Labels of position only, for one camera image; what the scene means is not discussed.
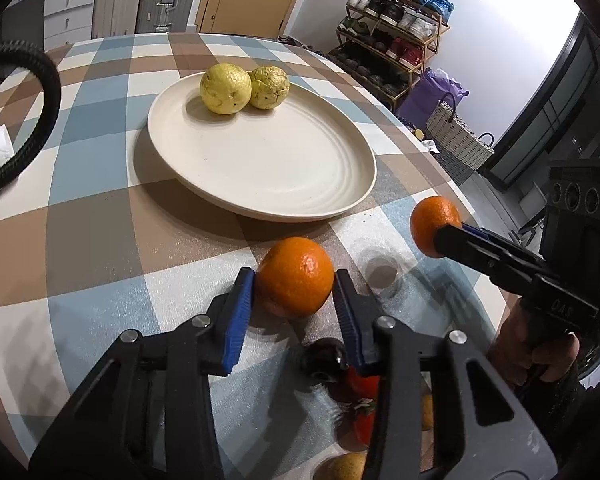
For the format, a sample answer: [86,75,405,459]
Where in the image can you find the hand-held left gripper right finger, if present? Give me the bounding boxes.
[332,268,558,480]

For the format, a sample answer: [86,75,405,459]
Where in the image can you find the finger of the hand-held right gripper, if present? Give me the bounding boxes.
[431,224,547,292]
[460,224,523,251]

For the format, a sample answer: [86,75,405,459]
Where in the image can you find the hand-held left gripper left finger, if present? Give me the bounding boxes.
[27,267,257,480]

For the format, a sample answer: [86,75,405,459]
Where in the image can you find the small orange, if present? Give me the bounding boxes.
[410,196,462,259]

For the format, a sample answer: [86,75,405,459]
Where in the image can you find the large orange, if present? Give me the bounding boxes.
[255,236,336,318]

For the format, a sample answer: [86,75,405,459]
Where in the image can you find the cream round plate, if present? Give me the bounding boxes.
[147,67,377,221]

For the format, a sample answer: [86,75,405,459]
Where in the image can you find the person's right forearm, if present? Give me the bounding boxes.
[520,370,600,480]

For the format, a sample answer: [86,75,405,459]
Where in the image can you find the person's right hand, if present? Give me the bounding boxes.
[487,304,580,387]

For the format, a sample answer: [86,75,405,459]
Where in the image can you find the clear plastic cup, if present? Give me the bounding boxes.
[356,249,402,302]

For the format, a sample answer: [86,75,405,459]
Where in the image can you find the woven basket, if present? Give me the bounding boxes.
[425,92,496,177]

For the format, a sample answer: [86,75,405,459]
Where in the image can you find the dark glass sliding door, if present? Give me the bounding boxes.
[480,10,600,192]

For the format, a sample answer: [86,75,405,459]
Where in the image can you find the purple bag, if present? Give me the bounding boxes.
[395,67,468,128]

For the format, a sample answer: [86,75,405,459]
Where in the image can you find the large yellow guava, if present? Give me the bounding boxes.
[200,63,252,115]

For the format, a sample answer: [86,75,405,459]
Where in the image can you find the small green-yellow guava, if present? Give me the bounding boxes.
[248,65,290,110]

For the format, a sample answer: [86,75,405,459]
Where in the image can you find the pile of dark shoes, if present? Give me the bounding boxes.
[277,35,331,57]

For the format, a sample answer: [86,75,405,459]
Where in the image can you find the white desk with drawers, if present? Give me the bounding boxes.
[2,0,99,51]

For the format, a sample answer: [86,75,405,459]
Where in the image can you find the black braided cable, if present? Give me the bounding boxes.
[0,42,62,201]

